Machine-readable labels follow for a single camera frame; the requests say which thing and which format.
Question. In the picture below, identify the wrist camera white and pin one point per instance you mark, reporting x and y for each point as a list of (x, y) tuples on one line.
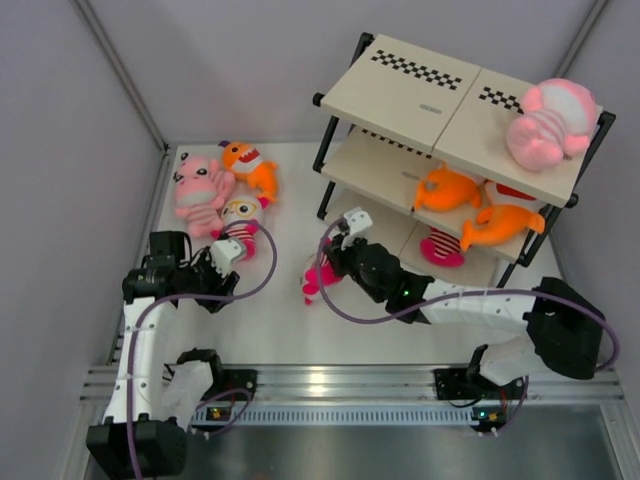
[(357, 223), (225, 253)]

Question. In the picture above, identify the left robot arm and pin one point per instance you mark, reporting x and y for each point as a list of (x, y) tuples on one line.
[(143, 432)]

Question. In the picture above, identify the orange shark plush shelf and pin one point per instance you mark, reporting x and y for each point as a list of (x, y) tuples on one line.
[(497, 224), (446, 188)]

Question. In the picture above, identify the three-tier beige shelf rack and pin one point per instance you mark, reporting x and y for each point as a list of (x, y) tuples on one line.
[(412, 110)]

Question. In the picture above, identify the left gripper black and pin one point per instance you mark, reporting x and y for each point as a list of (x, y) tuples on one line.
[(226, 283)]

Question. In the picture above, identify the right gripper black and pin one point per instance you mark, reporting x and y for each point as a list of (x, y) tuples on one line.
[(339, 255)]

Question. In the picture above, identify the orange shark plush left shelf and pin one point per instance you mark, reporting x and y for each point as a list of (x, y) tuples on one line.
[(446, 188)]

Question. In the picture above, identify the orange shark plush right shelf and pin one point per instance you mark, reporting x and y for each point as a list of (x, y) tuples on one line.
[(497, 224)]

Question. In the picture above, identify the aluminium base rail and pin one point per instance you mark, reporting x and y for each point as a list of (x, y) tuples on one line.
[(408, 384)]

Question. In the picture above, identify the light pink plush on shelf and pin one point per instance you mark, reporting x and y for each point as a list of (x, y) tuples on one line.
[(558, 121)]

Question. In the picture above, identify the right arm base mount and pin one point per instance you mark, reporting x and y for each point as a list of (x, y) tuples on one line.
[(455, 384)]

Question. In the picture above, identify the slotted cable duct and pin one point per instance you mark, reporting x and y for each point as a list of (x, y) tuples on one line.
[(351, 415)]

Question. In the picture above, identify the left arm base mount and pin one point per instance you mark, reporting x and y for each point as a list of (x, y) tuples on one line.
[(233, 378)]

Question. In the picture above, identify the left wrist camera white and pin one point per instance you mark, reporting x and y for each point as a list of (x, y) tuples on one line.
[(225, 253)]

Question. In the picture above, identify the light pink striped plush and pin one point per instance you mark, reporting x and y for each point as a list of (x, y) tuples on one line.
[(202, 187)]

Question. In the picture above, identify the magenta striped plush on shelf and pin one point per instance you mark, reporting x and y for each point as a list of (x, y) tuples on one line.
[(442, 249)]

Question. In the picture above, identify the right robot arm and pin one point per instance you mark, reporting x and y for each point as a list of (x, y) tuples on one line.
[(553, 327)]

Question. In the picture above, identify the white head glasses magenta plush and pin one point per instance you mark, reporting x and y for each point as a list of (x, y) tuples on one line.
[(241, 215)]

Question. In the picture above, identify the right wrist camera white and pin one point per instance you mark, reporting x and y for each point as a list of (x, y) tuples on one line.
[(357, 223)]

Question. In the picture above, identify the orange shark plush on table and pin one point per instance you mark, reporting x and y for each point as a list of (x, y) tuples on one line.
[(245, 162)]

